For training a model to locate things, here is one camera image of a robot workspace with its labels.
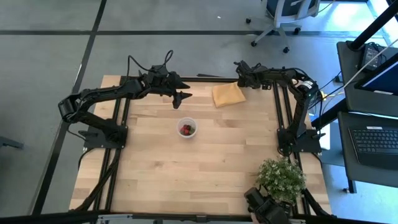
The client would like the grey furniture foot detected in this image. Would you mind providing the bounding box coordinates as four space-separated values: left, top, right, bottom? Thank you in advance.
0 135 25 151

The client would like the clear plastic tupperware cup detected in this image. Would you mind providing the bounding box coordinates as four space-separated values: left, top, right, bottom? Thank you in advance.
177 116 198 139

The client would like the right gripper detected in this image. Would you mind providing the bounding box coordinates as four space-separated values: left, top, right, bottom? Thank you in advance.
234 60 272 90

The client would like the black rig post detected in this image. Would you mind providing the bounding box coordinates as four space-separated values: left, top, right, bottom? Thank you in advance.
348 0 398 51

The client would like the black rig bar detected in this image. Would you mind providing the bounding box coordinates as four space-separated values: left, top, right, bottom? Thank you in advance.
0 210 398 224

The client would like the black table frame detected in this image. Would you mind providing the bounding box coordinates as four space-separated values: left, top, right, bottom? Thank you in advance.
70 69 333 224

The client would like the folded yellow cloth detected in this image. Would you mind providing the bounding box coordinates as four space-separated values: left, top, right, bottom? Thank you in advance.
211 81 247 109

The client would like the white cable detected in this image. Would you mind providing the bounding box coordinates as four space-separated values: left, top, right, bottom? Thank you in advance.
338 37 398 93

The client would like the dark grey desk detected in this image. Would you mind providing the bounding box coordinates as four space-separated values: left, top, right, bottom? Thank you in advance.
336 40 398 194

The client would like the green artificial plant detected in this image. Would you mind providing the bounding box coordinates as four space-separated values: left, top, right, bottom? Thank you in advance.
255 156 307 207

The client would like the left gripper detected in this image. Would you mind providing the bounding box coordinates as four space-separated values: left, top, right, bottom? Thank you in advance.
143 70 193 110

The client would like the desk monitor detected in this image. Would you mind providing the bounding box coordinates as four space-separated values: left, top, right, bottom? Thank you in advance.
353 52 398 96

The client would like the black power adapter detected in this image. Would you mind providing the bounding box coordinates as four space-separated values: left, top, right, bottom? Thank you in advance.
360 42 387 71

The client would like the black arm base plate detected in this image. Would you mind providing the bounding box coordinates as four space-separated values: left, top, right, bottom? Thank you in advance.
277 129 323 154
79 124 129 150

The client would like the white office chair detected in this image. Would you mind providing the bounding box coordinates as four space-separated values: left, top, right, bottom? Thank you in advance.
245 0 321 54

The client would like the black cable bundle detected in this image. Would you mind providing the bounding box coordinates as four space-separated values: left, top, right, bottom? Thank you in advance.
302 188 331 217
74 149 123 212

